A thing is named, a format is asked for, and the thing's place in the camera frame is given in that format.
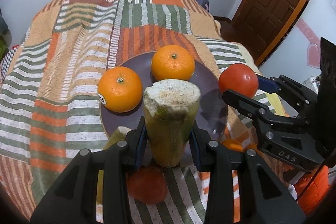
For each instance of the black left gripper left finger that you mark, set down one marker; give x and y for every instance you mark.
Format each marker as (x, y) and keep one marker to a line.
(72, 197)

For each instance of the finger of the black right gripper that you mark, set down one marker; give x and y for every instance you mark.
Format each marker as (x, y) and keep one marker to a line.
(297, 95)
(283, 138)

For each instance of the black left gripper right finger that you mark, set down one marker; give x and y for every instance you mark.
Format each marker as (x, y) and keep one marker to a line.
(263, 197)

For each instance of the small mandarin orange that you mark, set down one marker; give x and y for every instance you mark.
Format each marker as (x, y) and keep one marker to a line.
(233, 145)

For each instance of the red tomato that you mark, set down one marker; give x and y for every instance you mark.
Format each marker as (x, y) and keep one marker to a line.
(147, 185)
(239, 78)

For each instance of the green sugarcane stalk piece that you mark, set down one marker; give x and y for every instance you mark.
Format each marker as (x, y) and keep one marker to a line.
(170, 107)

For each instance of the dark purple round plate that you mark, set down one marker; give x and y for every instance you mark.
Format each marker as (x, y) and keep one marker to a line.
(212, 112)

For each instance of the large orange with sticker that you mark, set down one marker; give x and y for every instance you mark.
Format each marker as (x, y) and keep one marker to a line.
(120, 89)

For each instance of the brown wooden door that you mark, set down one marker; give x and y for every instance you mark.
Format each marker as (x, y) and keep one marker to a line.
(262, 24)

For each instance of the dark blue backpack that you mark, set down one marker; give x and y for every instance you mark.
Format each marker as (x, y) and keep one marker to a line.
(204, 3)

